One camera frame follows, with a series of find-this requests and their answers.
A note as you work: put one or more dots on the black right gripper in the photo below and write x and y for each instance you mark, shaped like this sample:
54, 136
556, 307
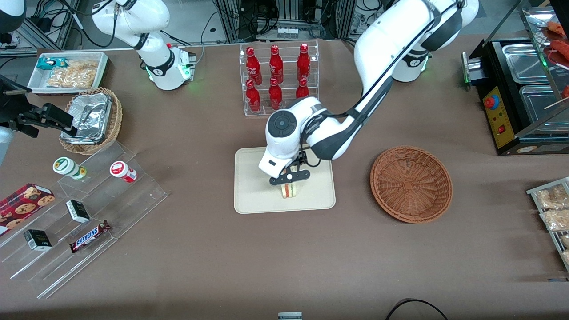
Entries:
12, 108

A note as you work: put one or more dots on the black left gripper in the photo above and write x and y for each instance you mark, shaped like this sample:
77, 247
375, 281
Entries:
299, 161

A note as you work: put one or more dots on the triangular sandwich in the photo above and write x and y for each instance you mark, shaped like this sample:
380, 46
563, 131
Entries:
288, 191

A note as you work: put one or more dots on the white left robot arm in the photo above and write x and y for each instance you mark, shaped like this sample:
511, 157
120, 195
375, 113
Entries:
391, 40

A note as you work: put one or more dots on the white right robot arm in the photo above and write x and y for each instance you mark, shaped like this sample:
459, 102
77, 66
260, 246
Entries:
151, 18

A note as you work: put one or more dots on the cream plastic tray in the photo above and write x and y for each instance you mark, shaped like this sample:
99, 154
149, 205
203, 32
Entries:
253, 195

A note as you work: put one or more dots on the white rectangular snack tray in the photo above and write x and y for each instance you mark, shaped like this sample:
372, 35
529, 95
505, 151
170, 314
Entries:
35, 82

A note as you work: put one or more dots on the small tan wicker basket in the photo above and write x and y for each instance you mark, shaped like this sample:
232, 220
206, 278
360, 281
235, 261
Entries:
114, 124

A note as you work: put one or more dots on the large brown wicker basket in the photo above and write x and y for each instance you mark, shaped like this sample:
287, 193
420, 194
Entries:
411, 184

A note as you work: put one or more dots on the silver foil container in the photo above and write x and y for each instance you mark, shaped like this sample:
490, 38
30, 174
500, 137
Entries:
89, 118

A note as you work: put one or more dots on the clear bag of chips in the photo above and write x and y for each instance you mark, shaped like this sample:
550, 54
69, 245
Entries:
84, 65
71, 79

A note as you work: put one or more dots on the green lid drink cup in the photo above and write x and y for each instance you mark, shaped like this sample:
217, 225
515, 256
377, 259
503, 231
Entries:
66, 166

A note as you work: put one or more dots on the teal snack packet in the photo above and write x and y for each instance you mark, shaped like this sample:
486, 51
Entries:
46, 63

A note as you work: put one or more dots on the clear acrylic bottle rack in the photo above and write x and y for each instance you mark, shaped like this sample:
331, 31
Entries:
262, 111

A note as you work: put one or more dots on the red lid drink cup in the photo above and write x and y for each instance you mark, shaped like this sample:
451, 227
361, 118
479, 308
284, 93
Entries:
121, 170

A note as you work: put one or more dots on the red cola bottle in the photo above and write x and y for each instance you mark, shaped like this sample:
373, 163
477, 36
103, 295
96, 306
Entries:
276, 64
253, 98
275, 95
253, 64
302, 90
303, 62

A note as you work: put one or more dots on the small black box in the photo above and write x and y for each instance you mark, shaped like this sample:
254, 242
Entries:
38, 240
78, 211

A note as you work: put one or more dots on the red plaid cookie box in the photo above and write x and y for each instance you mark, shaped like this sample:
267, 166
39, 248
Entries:
22, 206

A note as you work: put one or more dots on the clear acrylic stepped display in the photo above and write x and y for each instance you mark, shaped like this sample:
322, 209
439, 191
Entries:
111, 209

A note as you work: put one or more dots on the snickers chocolate bar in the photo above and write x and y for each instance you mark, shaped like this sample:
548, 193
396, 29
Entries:
89, 237

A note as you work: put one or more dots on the small grey device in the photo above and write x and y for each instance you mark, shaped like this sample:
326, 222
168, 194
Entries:
290, 316

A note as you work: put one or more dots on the white power strip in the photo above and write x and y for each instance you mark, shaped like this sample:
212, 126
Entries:
288, 33

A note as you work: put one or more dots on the grey metal box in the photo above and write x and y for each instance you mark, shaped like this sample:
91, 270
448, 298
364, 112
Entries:
472, 69

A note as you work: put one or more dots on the red round warmer button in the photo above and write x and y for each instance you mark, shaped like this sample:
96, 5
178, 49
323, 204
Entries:
491, 102

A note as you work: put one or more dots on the black food warmer appliance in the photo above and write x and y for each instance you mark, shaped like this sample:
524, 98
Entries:
504, 138

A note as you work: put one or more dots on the steel warmer pan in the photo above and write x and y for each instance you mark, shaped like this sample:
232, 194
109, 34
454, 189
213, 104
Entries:
540, 106
524, 62

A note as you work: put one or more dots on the clear bag of pastry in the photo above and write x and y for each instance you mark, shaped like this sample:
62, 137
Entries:
555, 220
564, 241
566, 258
551, 198

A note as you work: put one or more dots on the glass warmer cover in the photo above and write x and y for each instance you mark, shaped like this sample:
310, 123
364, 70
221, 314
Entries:
533, 18

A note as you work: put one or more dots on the aluminium frame post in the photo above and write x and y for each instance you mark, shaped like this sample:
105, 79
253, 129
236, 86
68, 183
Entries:
346, 18
229, 20

